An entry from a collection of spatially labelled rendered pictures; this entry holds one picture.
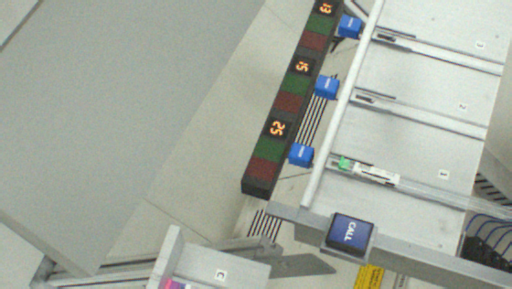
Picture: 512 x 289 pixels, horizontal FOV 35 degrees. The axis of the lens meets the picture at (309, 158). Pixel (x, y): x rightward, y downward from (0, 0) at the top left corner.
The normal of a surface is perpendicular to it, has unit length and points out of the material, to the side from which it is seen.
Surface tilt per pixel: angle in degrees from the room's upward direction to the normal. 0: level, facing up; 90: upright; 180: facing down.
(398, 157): 43
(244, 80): 0
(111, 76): 0
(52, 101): 0
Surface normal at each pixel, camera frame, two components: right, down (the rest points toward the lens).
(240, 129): 0.66, -0.15
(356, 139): 0.03, -0.47
